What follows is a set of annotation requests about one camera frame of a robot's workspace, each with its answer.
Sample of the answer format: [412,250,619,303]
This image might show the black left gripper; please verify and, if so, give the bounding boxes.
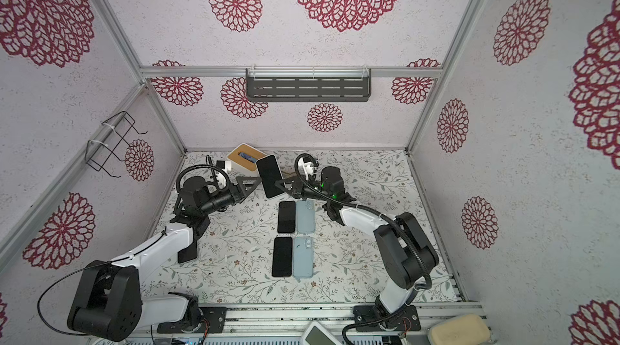
[202,176,263,216]

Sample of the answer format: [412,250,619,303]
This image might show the light blue phone case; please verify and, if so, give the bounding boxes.
[295,200,316,234]
[292,237,314,279]

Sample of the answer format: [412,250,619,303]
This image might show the black phone with screen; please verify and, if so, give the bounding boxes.
[271,237,293,277]

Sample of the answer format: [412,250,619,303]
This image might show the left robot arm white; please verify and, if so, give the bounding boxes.
[67,169,261,342]

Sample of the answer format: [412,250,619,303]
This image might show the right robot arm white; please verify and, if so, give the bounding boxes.
[274,167,439,318]

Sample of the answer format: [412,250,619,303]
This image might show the white tissue box wooden lid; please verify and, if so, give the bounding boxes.
[226,143,266,176]

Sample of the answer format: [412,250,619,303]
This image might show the white device at bottom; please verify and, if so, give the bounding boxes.
[300,321,342,345]

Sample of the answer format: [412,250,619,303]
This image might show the beige sponge block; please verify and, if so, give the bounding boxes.
[427,314,491,345]

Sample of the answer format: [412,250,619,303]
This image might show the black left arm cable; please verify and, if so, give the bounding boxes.
[37,154,233,337]

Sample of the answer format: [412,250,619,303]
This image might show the grey wall shelf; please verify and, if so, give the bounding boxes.
[245,67,372,103]

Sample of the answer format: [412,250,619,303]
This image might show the metal base rail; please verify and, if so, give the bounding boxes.
[86,302,485,345]

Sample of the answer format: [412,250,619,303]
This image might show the black wire rack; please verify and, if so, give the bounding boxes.
[84,111,147,179]

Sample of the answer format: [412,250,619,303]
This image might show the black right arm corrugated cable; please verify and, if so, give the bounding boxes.
[294,153,434,345]

